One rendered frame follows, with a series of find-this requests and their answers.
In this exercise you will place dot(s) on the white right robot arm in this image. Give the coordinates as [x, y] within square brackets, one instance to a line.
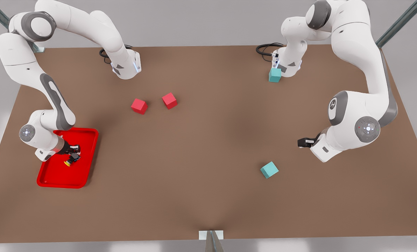
[19, 59]

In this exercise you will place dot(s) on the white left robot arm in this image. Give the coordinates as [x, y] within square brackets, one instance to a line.
[355, 45]

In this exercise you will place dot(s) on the red plastic tray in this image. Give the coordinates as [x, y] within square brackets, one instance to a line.
[54, 175]

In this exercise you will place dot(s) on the red cube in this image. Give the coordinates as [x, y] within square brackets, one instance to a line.
[169, 101]
[139, 106]

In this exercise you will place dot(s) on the teal cube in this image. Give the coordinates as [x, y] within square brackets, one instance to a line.
[274, 75]
[269, 170]

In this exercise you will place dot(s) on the small yellow blue toy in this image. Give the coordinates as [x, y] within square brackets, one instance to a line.
[72, 160]

